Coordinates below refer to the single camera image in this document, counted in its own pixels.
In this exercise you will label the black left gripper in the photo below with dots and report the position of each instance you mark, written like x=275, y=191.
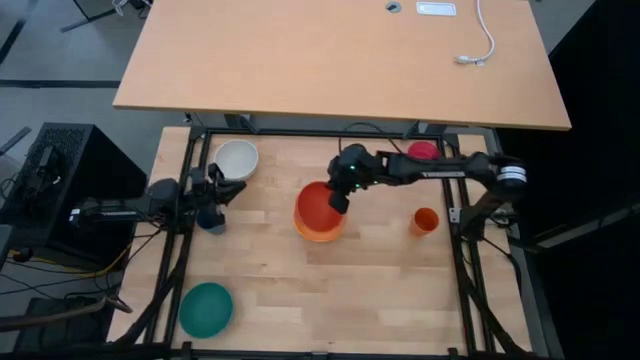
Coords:
x=210, y=187

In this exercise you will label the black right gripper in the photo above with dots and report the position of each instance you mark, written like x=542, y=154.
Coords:
x=355, y=170

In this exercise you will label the white bowl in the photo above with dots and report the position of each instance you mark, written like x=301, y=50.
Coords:
x=237, y=157

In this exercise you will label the dark blue cup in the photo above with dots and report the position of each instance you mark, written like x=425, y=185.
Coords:
x=212, y=229

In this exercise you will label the orange bowl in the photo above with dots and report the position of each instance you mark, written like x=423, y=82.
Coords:
x=315, y=212

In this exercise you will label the red pink bowl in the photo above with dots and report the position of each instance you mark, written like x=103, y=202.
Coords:
x=424, y=149

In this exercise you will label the orange cup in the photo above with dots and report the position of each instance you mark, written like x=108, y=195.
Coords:
x=425, y=220

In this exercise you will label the green bowl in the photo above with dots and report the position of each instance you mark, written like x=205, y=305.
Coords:
x=206, y=310

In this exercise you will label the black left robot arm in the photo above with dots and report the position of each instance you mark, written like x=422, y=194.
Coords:
x=162, y=192

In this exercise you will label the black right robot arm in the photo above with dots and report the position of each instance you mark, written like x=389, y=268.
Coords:
x=450, y=170

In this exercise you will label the black computer case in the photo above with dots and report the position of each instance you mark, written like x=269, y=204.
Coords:
x=100, y=165

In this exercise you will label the white rectangular plate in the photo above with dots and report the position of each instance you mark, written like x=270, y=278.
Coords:
x=436, y=8

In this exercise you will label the dark curved bar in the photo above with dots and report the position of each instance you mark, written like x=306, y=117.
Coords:
x=60, y=314

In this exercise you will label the black floor box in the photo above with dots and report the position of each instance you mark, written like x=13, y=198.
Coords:
x=65, y=337

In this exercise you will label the black desk leg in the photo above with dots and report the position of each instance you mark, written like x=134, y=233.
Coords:
x=85, y=20

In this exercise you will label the grey metal bar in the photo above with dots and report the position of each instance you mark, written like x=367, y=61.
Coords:
x=575, y=234

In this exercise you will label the black aluminium frame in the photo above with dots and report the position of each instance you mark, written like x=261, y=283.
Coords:
x=320, y=132

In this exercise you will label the white metal bracket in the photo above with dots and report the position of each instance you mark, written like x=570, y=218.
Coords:
x=454, y=215

